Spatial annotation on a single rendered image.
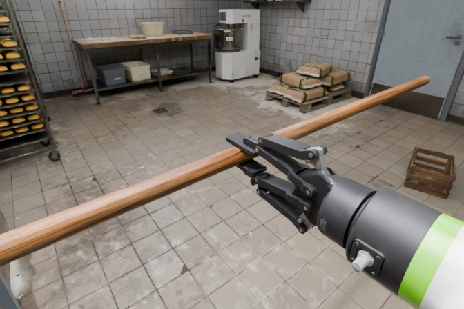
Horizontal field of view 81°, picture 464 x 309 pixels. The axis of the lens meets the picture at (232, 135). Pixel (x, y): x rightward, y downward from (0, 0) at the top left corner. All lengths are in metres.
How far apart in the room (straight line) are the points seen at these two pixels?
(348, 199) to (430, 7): 4.27
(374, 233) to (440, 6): 4.26
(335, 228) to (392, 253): 0.06
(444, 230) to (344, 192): 0.09
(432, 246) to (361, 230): 0.06
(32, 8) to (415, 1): 5.34
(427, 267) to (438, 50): 4.26
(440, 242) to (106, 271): 1.79
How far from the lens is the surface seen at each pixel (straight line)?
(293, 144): 0.37
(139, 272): 1.86
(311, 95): 4.10
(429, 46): 4.52
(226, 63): 5.39
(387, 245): 0.30
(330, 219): 0.33
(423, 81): 1.06
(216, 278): 1.76
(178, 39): 4.99
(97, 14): 5.42
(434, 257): 0.30
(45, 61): 5.34
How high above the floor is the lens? 1.42
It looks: 26 degrees down
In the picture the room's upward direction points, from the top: straight up
